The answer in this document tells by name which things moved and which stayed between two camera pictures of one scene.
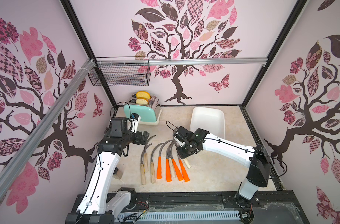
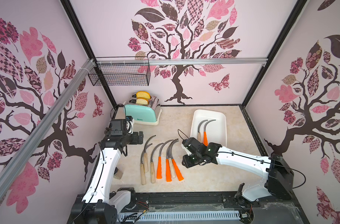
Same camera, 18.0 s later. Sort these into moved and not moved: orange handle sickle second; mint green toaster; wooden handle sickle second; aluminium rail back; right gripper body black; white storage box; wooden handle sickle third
Moved: right gripper body black
Not moved: white storage box; wooden handle sickle second; aluminium rail back; orange handle sickle second; wooden handle sickle third; mint green toaster
